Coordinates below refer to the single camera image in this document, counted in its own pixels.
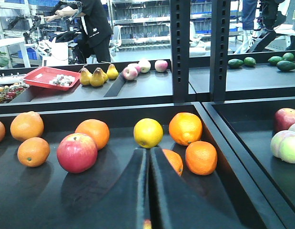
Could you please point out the pink green peach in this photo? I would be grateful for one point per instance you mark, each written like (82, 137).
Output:
(283, 146)

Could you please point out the orange back middle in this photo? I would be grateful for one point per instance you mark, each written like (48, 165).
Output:
(27, 125)

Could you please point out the yellow orange right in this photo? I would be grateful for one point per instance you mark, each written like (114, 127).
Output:
(148, 133)

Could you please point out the red apple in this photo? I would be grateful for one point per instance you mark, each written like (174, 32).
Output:
(77, 153)
(147, 224)

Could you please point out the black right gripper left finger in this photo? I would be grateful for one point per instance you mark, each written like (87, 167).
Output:
(122, 207)

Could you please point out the large orange far right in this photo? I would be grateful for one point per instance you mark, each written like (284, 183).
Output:
(185, 128)

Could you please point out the black rear display table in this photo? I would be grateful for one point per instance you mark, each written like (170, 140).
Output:
(261, 81)

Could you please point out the person in black shirt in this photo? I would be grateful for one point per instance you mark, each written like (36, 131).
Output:
(96, 31)

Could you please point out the red plastic tray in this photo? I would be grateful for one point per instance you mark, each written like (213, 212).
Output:
(52, 78)

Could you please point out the black upright rack post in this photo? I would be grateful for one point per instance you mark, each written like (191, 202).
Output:
(184, 45)

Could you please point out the red apple centre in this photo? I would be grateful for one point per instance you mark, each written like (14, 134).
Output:
(77, 153)

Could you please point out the small orange near right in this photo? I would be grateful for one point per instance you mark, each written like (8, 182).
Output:
(175, 160)

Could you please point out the red apple front right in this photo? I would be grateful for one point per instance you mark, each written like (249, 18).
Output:
(147, 224)

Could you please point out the orange behind centre apple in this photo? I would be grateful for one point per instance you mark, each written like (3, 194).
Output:
(97, 130)

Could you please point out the small orange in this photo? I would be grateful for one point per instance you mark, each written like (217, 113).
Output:
(33, 152)
(175, 160)

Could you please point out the small orange right edge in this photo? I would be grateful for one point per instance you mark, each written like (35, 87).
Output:
(201, 158)

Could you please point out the small orange centre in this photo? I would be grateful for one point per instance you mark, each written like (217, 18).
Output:
(33, 152)

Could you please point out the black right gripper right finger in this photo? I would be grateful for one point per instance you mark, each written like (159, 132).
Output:
(190, 202)

